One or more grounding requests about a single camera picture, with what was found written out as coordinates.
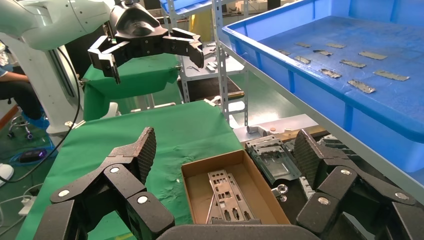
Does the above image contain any green cloth covered table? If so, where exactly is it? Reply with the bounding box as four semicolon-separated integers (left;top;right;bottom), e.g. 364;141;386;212
82;53;181;122

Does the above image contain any white metal shelf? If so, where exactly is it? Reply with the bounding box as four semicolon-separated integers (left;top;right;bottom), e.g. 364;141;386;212
216;41;424;206

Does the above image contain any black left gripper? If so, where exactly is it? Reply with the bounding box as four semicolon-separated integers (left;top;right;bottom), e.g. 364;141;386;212
87;2;205;85

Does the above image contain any large silver chassis bracket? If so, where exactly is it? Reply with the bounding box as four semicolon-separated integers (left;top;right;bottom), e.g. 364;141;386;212
245;135;303;186

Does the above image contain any office chair with casters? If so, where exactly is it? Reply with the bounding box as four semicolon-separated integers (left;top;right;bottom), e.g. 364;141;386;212
6;114;36;140

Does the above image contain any white round floor object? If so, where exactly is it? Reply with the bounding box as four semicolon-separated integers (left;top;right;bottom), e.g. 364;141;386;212
0;163;15;188

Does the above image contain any black device with purple light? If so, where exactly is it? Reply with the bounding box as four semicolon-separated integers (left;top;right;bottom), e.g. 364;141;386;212
18;148;48;164

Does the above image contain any seated person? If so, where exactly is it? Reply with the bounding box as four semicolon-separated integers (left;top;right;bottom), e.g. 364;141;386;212
0;64;51;130

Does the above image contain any small blue plastic bin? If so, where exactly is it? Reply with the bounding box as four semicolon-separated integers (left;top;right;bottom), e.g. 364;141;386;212
159;0;213;15

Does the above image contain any perforated steel shelf post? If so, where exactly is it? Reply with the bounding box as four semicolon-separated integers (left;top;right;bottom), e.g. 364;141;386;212
216;41;249;127

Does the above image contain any background metal shelf rack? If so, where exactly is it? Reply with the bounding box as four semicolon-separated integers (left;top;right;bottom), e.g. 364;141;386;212
159;0;244;104

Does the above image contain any blue plastic tray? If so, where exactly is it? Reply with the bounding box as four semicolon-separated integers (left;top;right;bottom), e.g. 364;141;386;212
221;0;424;174

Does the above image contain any black cable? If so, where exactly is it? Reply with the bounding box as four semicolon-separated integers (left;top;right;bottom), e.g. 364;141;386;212
0;46;83;185

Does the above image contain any silver IO shield plate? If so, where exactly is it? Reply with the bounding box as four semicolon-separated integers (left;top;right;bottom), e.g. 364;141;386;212
205;193;221;225
207;169;263;225

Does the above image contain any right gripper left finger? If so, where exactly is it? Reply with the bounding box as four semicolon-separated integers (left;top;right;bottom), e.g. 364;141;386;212
33;126;175;240

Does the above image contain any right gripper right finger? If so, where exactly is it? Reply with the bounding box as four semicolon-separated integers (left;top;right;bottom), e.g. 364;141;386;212
293;129;424;240

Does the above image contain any blue floor cable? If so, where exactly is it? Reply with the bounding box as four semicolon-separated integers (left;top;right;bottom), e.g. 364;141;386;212
9;139;59;167

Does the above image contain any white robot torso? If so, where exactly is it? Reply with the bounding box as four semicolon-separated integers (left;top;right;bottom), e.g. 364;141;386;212
0;31;84;137

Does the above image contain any wood framed black mat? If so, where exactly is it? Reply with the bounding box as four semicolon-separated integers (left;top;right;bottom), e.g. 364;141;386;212
231;125;424;240

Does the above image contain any yellow sheet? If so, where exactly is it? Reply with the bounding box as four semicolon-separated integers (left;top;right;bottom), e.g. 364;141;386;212
191;9;213;43

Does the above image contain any brown cardboard box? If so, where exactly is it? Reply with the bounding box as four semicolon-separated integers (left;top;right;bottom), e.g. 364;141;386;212
180;149;292;226

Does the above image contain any green table mat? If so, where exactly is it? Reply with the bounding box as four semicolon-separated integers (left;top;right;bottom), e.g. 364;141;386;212
15;100;244;240

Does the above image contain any white power strip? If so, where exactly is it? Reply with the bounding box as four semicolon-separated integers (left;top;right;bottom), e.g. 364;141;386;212
18;195;37;217

